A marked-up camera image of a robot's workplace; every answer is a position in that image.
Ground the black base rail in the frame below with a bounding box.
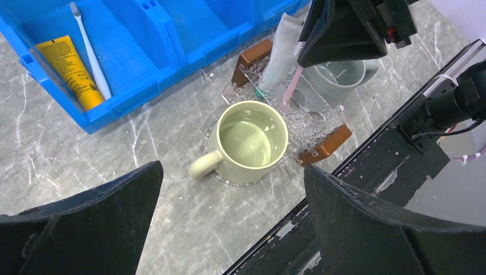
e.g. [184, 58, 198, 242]
[222, 40, 486, 275]

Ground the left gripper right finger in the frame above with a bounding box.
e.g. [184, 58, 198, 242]
[304, 164, 485, 274]

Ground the light blue toothbrush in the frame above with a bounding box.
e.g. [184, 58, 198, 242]
[69, 2, 112, 100]

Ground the white toothpaste tube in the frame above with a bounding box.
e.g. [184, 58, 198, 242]
[256, 13, 304, 98]

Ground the green ceramic mug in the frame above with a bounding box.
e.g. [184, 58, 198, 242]
[189, 100, 289, 184]

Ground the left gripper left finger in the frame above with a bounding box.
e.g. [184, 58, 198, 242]
[1, 161, 163, 274]

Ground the blue three-compartment bin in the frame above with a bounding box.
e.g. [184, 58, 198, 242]
[1, 1, 307, 134]

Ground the grey ceramic mug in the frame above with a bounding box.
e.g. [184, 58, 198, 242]
[302, 60, 379, 108]

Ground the yellow toothpaste tube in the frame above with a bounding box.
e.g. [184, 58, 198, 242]
[36, 36, 105, 111]

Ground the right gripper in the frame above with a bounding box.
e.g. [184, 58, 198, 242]
[297, 0, 417, 68]

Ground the clear holder with wooden ends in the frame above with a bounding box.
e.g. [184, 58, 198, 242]
[230, 38, 352, 167]

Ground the clear textured oval tray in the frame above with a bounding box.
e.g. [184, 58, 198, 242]
[189, 67, 351, 186]

